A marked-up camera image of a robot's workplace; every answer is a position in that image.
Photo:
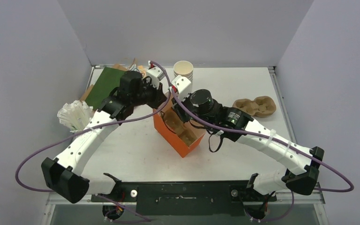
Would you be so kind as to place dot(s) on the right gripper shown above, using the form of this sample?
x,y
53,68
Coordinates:
x,y
178,109

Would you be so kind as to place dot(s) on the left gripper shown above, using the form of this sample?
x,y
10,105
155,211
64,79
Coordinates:
x,y
159,97

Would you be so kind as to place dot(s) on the pulp cup carrier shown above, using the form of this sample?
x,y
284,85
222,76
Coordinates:
x,y
176,126

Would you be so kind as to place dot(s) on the orange paper bag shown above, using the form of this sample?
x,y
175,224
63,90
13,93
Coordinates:
x,y
178,145

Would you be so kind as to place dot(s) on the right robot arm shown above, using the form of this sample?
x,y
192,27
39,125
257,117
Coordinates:
x,y
301,164

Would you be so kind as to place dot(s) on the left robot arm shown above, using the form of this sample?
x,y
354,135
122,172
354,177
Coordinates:
x,y
64,173

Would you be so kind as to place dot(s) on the brown paper bags stack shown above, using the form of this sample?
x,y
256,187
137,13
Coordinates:
x,y
133,66

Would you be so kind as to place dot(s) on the stack of paper cups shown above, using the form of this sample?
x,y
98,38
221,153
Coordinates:
x,y
184,68

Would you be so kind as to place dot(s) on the green paper bag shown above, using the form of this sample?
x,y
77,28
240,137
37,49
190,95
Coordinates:
x,y
104,80

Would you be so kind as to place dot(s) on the stack of pulp cup carriers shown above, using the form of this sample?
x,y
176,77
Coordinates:
x,y
261,107

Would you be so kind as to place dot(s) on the white wrapped straws bundle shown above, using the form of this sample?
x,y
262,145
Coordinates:
x,y
75,116

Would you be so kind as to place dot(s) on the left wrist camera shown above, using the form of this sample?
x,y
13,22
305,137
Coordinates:
x,y
156,74

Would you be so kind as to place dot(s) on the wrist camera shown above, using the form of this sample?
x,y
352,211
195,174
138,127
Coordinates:
x,y
156,74
182,87

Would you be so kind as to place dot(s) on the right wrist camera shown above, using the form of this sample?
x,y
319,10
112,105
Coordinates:
x,y
182,87

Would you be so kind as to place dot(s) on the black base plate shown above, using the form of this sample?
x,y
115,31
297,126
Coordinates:
x,y
188,198

